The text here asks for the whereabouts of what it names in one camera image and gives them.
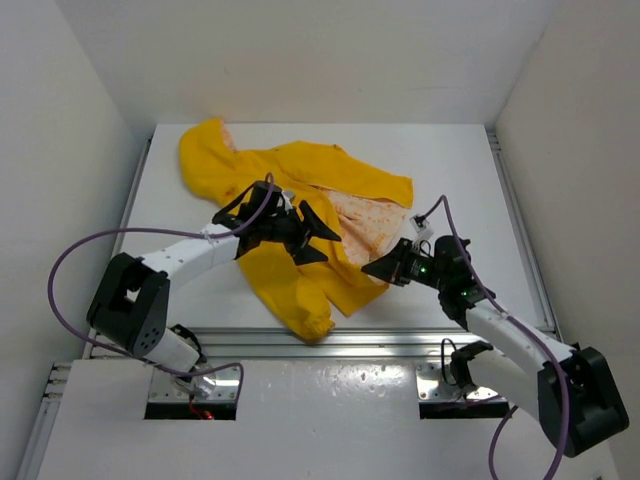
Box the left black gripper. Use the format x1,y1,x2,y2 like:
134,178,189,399
259,199,340,264

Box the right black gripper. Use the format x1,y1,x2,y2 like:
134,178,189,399
361,239,447,293

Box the yellow hooded jacket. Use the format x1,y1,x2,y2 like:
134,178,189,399
179,119,414,343

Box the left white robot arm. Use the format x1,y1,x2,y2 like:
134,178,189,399
87,178,341,378

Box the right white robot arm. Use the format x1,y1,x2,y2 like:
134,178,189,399
361,235,630,458

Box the white front cover panel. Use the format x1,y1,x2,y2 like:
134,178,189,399
37,357,619,480

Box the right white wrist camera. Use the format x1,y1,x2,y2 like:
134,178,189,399
409,214,434,243

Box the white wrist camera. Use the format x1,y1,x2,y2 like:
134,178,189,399
409,214,434,243
277,190,296,210

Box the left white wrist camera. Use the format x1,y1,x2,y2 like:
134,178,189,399
277,190,296,210

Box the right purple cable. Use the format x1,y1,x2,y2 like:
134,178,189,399
424,194,571,480

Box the aluminium front rail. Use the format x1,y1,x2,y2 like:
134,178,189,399
189,327,480,359

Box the aluminium rail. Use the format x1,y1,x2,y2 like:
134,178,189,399
189,327,480,359
486,130,564,340
16,137,152,480

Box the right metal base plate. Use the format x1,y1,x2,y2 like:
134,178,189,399
414,359,504,405

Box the metal base plate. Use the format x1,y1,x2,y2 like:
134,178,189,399
414,359,504,405
148,364,243,404

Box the aluminium right side rail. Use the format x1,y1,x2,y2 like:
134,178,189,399
486,130,564,340

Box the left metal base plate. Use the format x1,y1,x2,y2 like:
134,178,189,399
148,364,243,404

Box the aluminium left side rail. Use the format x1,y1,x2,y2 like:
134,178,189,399
16,137,152,480

